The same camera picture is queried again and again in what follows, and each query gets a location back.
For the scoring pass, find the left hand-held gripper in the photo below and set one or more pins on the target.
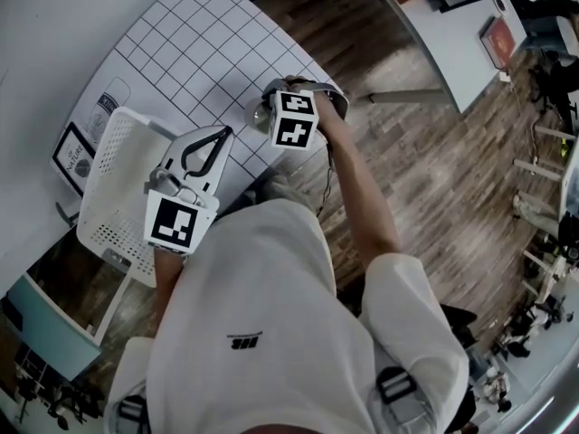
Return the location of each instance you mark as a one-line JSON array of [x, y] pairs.
[[172, 224]]

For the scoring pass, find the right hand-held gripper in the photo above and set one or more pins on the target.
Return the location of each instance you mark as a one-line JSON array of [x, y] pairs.
[[294, 120]]

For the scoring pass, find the grey metal cup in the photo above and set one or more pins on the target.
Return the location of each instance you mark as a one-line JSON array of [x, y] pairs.
[[258, 116]]

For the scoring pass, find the white perforated plastic basket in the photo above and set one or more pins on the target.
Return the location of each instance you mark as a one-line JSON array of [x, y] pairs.
[[117, 174]]

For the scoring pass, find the person's right forearm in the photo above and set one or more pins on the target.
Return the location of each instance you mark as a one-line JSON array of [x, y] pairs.
[[357, 188]]

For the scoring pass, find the person's left forearm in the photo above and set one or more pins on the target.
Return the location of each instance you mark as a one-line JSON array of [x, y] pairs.
[[166, 269]]

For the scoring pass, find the person's right hand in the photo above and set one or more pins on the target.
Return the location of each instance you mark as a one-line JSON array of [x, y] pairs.
[[297, 82]]

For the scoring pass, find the person's grey trousers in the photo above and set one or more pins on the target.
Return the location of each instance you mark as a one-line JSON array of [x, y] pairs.
[[285, 190]]

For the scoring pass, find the white grid paper mat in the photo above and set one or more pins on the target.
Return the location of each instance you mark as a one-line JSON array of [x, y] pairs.
[[203, 61]]

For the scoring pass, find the black framed leaf picture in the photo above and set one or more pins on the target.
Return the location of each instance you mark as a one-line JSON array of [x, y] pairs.
[[72, 158]]

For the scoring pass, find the long white desk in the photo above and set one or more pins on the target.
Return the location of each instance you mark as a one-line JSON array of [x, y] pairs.
[[443, 48]]

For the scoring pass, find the person's white shirt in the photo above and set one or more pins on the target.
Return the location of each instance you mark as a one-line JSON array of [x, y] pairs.
[[271, 333]]

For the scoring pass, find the white table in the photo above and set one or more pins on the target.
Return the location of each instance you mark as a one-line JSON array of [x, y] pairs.
[[45, 39]]

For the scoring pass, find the light blue cabinet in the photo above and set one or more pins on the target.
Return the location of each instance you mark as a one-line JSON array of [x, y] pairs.
[[54, 328]]

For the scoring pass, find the black office chair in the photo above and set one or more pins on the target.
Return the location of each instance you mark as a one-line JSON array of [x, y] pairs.
[[558, 77]]

